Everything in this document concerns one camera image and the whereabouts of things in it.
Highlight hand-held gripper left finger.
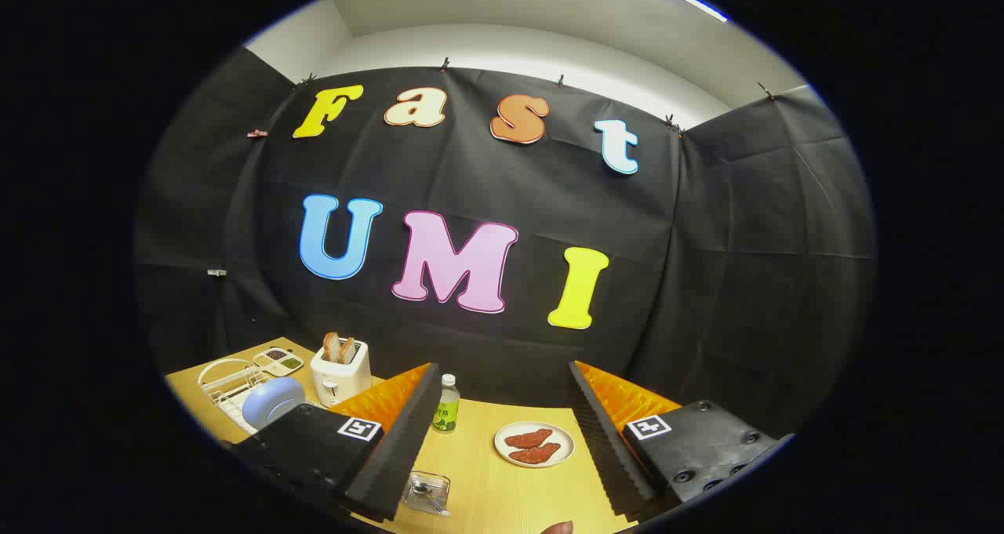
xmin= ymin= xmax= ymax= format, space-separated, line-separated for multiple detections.
xmin=220 ymin=363 xmax=442 ymax=523

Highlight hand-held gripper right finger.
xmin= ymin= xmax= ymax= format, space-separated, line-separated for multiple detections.
xmin=568 ymin=360 xmax=795 ymax=521

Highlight metal spoon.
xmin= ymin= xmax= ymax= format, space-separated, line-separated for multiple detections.
xmin=412 ymin=481 xmax=449 ymax=515

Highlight metal wire basket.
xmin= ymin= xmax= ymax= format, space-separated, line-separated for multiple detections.
xmin=402 ymin=471 xmax=452 ymax=517

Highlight blue plate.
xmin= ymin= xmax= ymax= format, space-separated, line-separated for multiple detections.
xmin=242 ymin=376 xmax=307 ymax=430

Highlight white wire dish rack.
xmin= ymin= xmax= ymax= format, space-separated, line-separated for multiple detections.
xmin=196 ymin=358 xmax=271 ymax=434

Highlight cream plate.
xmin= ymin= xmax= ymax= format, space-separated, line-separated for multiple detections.
xmin=494 ymin=422 xmax=576 ymax=469

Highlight green label drink bottle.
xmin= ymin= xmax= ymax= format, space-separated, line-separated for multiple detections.
xmin=432 ymin=374 xmax=461 ymax=434

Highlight white toaster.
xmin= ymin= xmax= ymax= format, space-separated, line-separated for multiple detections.
xmin=310 ymin=338 xmax=373 ymax=408

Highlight compartment seasoning tray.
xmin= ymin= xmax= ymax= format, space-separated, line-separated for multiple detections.
xmin=253 ymin=347 xmax=305 ymax=378

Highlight black backdrop cloth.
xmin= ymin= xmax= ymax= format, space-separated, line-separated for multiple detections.
xmin=133 ymin=48 xmax=877 ymax=441

